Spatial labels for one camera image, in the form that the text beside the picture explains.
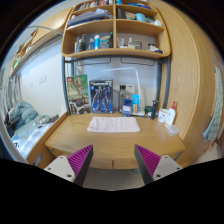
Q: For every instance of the folded grey clothes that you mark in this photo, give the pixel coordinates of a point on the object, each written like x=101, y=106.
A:
x=89, y=16

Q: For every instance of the blue bottle on shelf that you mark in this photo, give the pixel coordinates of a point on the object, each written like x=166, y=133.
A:
x=97, y=42

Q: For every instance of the white pump lotion bottle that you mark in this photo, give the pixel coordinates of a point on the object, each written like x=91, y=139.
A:
x=171, y=115

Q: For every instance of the black electric shaver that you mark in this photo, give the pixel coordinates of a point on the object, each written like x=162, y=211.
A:
x=154, y=109

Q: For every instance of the bed with teal bedding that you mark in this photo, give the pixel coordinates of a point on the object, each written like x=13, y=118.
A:
x=26, y=126

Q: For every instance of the white towel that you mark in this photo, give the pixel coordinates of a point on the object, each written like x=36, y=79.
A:
x=113, y=125

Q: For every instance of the clear plastic container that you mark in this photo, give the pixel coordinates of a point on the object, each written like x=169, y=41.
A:
x=172, y=130

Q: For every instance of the clear water bottle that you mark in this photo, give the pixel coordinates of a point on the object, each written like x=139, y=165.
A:
x=121, y=97

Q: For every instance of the teal cup on shelf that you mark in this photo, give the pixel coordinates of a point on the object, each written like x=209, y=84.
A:
x=140, y=17

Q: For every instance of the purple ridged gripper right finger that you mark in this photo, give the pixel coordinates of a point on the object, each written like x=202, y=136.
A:
x=152, y=166

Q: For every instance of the white round jar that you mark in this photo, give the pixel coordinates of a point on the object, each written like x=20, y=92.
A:
x=162, y=114

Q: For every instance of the green Groot model box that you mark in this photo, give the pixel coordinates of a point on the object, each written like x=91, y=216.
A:
x=78, y=98

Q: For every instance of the small blue box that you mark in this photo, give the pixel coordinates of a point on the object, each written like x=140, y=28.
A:
x=126, y=109

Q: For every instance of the blue robot model box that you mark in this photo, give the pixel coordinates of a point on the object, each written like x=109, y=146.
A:
x=101, y=95

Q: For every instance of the wooden wall shelf unit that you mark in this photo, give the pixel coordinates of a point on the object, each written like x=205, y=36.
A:
x=120, y=35

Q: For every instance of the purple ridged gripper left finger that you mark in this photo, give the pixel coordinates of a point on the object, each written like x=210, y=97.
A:
x=73, y=167

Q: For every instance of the wooden desk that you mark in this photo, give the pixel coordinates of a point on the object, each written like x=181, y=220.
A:
x=112, y=150

